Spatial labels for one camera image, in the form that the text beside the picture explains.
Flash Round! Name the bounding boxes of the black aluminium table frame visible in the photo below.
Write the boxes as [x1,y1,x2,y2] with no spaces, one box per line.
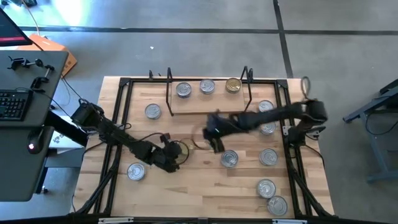
[70,70,335,223]

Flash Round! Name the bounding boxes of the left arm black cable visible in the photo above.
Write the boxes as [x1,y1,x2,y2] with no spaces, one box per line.
[123,123,165,144]

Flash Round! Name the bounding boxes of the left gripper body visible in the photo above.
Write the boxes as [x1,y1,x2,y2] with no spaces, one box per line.
[146,141,172,170]

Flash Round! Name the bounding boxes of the orange box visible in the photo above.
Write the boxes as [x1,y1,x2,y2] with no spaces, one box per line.
[17,33,78,77]

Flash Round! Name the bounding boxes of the wooden shelf with black frame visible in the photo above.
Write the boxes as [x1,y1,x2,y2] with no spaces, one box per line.
[165,65,254,118]

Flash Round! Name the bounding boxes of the right arm shoulder cable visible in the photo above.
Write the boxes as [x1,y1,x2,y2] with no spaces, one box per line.
[300,76,312,100]

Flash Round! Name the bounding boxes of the grey desk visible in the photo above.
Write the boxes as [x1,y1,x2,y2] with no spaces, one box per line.
[0,49,70,202]

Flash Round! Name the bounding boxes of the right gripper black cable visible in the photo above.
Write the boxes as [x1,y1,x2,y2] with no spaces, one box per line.
[192,124,213,151]

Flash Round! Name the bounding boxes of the black desk beam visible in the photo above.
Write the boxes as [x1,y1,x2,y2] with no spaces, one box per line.
[46,110,90,147]

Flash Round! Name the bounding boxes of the black computer mouse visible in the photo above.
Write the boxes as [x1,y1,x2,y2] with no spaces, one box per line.
[27,129,44,156]

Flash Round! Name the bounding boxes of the grey blue metal stand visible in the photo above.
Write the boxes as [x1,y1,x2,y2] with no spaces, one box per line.
[343,77,398,184]

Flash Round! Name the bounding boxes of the black keyboard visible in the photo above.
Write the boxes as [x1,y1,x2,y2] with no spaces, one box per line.
[0,89,34,122]

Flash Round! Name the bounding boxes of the black clamp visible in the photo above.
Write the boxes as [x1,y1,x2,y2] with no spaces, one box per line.
[7,55,44,71]
[30,63,55,91]

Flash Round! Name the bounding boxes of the monitor with red stripe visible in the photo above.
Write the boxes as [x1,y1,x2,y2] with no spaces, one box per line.
[0,7,34,48]

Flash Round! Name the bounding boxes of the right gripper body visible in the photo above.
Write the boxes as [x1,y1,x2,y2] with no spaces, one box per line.
[201,114,237,141]

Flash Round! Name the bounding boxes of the white box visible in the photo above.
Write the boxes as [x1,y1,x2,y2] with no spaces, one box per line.
[46,115,90,169]

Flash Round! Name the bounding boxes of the white metal bracket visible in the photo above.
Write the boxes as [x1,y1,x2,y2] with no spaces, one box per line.
[98,217,134,224]
[272,218,308,224]

